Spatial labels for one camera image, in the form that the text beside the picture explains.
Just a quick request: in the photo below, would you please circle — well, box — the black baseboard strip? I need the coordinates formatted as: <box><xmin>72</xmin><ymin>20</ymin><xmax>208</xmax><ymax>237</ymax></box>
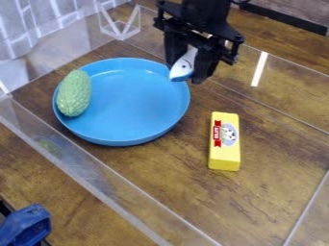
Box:
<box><xmin>240</xmin><ymin>0</ymin><xmax>329</xmax><ymax>37</ymax></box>

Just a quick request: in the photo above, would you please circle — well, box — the green bumpy toy gourd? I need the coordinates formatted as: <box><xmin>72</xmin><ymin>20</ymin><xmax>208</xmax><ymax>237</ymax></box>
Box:
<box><xmin>54</xmin><ymin>70</ymin><xmax>90</xmax><ymax>117</ymax></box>

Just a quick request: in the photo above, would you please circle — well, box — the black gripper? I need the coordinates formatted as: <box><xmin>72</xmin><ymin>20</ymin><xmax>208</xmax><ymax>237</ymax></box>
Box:
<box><xmin>153</xmin><ymin>0</ymin><xmax>245</xmax><ymax>85</ymax></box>

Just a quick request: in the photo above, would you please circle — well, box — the yellow toy butter block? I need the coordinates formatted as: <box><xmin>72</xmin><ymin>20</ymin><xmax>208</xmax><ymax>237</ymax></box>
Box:
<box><xmin>208</xmin><ymin>111</ymin><xmax>240</xmax><ymax>171</ymax></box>

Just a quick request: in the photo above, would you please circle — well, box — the blue round plastic tray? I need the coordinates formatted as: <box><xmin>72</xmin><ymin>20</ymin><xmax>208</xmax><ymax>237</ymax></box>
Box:
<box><xmin>53</xmin><ymin>58</ymin><xmax>189</xmax><ymax>146</ymax></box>

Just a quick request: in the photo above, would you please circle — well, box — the white wooden toy fish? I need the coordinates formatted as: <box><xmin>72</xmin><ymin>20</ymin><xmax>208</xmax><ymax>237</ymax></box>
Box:
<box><xmin>168</xmin><ymin>39</ymin><xmax>229</xmax><ymax>82</ymax></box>

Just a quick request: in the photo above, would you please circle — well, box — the grey checkered curtain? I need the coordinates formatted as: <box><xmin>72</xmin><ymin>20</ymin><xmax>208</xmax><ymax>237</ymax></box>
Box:
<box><xmin>0</xmin><ymin>0</ymin><xmax>129</xmax><ymax>62</ymax></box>

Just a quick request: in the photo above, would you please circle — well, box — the blue plastic clamp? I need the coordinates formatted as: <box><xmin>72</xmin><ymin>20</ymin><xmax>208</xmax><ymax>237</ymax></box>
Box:
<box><xmin>0</xmin><ymin>204</ymin><xmax>50</xmax><ymax>246</ymax></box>

